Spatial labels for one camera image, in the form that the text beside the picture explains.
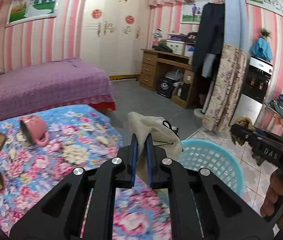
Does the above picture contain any beige cloth bag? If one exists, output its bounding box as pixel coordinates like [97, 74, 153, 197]
[128, 112, 183, 183]

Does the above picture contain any water dispenser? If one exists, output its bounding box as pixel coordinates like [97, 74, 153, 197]
[229, 56, 273, 126]

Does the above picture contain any teal plastic basket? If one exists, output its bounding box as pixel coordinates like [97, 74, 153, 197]
[178, 139, 244, 196]

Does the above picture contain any floral door curtain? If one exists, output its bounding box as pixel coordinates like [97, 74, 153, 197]
[202, 0, 249, 132]

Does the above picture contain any floral blue bed cover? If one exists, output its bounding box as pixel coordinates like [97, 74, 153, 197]
[0, 105, 171, 239]

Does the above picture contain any pink metal mug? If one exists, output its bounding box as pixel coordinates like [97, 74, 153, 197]
[19, 115, 49, 147]

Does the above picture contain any wooden desk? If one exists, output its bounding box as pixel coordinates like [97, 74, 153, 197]
[139, 49, 196, 108]

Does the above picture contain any hanging black garment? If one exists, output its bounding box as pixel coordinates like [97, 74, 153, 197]
[192, 3, 225, 95]

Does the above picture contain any purple dotted bed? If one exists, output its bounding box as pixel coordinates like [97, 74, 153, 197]
[0, 58, 116, 121]

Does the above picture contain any white storage box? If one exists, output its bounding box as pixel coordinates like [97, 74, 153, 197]
[166, 40, 185, 55]

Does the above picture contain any framed couple photo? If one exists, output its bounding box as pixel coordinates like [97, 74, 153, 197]
[180, 0, 212, 24]

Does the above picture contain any desk lamp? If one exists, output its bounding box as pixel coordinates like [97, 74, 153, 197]
[152, 29, 163, 47]

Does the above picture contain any white wardrobe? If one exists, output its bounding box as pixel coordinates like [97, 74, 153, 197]
[80, 0, 150, 76]

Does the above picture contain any framed wedding photo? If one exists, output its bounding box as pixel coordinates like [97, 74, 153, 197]
[6, 0, 60, 27]

